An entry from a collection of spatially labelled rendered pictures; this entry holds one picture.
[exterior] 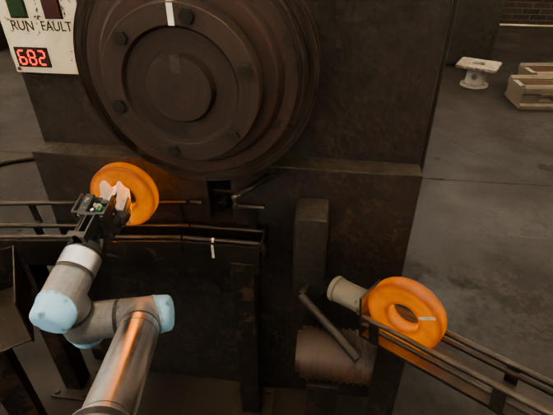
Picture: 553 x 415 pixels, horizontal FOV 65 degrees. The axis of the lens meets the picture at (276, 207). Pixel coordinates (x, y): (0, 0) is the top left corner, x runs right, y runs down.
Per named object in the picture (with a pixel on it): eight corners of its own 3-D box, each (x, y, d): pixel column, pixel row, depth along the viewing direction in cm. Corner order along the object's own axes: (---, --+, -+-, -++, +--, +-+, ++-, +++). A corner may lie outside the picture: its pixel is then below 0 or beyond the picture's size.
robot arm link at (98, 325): (123, 347, 90) (107, 324, 82) (67, 353, 89) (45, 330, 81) (127, 313, 95) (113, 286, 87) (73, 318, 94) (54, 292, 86)
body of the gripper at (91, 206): (116, 192, 90) (92, 239, 82) (128, 219, 97) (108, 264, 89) (81, 190, 91) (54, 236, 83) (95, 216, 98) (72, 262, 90)
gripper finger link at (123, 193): (130, 167, 98) (115, 198, 92) (138, 186, 102) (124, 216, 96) (117, 166, 98) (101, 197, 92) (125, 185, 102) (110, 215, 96)
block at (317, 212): (295, 267, 120) (297, 193, 107) (324, 269, 119) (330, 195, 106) (291, 296, 111) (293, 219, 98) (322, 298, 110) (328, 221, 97)
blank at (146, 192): (87, 161, 101) (80, 168, 98) (151, 160, 98) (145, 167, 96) (107, 218, 109) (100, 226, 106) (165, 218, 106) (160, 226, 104)
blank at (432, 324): (393, 339, 95) (386, 349, 93) (364, 277, 93) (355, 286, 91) (461, 342, 84) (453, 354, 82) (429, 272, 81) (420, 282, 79)
